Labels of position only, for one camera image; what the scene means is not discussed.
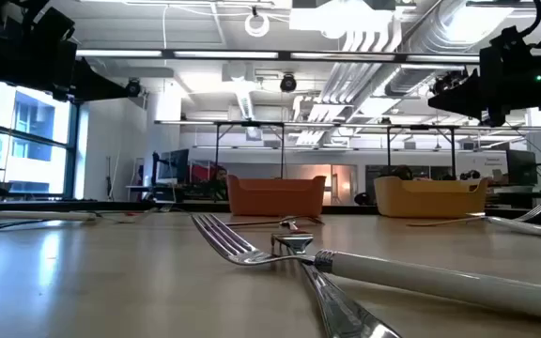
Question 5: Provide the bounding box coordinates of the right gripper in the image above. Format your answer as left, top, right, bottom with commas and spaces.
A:
427, 44, 541, 128

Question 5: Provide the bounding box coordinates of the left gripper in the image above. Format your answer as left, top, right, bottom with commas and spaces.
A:
0, 39, 131, 103

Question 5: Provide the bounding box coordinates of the gold coloured fork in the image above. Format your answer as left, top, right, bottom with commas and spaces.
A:
406, 203, 541, 228

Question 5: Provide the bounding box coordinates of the white-handled fork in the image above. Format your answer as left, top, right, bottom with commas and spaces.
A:
0, 208, 135, 224
465, 211, 541, 238
190, 213, 541, 325

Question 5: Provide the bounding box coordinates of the orange-handled fork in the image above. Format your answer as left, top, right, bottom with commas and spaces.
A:
279, 219, 309, 236

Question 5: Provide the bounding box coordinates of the all-metal silver fork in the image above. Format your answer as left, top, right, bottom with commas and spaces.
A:
270, 232, 403, 338

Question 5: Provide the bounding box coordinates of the computer monitor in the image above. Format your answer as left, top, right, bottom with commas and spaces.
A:
156, 148, 191, 185
505, 149, 539, 187

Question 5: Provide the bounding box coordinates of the large glass window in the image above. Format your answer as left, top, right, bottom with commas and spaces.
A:
0, 77, 82, 201

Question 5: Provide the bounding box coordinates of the black metal stand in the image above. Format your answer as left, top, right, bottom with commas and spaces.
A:
385, 123, 458, 182
212, 120, 286, 182

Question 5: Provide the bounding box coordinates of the person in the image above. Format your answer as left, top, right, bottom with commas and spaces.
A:
389, 163, 415, 182
213, 166, 229, 189

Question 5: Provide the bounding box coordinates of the yellow plastic bin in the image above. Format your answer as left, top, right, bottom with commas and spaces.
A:
373, 176, 489, 219

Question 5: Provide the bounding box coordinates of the orange plastic bin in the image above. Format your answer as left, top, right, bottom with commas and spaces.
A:
226, 174, 327, 218

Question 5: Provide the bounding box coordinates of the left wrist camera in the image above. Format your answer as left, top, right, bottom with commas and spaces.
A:
19, 5, 78, 55

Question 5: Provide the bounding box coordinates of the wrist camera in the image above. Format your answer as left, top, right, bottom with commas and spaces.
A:
500, 25, 541, 62
19, 5, 78, 55

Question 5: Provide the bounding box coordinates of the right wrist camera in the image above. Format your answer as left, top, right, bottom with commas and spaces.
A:
500, 25, 541, 62

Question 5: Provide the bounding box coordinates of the black aluminium table frame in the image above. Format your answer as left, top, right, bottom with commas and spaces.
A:
0, 199, 541, 227

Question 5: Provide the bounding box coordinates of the white cable coil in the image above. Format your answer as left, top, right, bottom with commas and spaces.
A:
244, 7, 271, 38

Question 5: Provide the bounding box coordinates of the black hanging dome camera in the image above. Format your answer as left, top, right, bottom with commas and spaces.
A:
279, 72, 298, 94

